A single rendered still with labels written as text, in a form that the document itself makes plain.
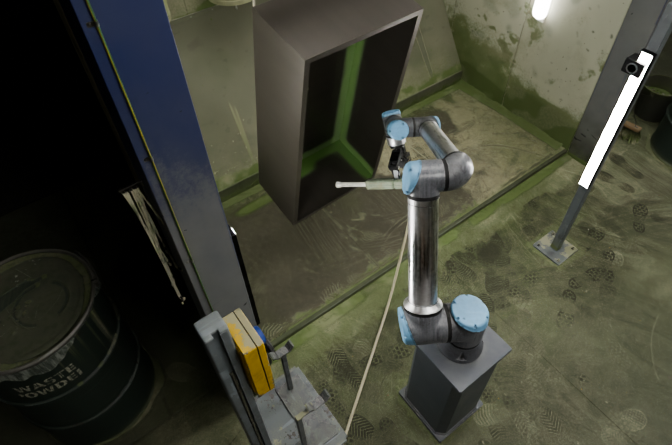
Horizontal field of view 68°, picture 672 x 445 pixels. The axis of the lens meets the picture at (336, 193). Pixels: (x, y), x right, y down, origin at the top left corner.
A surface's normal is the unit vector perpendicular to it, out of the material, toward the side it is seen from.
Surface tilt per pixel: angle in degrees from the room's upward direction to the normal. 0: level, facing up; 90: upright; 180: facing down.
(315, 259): 0
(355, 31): 12
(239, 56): 57
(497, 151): 0
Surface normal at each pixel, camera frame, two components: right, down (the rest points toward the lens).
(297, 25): 0.11, -0.55
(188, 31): 0.48, 0.12
